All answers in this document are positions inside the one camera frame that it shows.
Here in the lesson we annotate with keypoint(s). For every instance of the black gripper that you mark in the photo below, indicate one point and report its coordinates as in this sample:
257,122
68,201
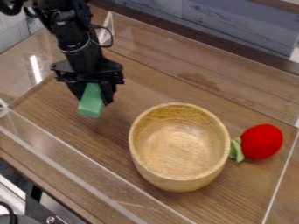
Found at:
86,66

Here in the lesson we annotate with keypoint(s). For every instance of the green rectangular block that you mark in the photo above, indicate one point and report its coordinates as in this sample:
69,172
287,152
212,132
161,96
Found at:
90,102

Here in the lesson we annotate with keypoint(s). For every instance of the brown wooden bowl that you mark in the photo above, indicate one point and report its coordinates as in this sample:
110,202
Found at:
179,146

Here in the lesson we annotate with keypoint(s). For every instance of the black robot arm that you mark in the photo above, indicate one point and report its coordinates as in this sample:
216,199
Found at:
66,20

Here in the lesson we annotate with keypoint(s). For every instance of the red plush tomato toy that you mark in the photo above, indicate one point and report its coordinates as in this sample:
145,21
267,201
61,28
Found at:
257,143

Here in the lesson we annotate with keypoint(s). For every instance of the clear acrylic corner bracket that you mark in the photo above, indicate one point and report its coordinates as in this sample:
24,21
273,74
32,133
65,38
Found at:
105,31

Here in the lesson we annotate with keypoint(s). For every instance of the clear acrylic front wall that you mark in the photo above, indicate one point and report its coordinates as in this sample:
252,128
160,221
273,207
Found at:
86,187

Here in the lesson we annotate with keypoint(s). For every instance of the black table frame bracket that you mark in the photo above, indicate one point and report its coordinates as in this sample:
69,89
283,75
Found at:
22,210

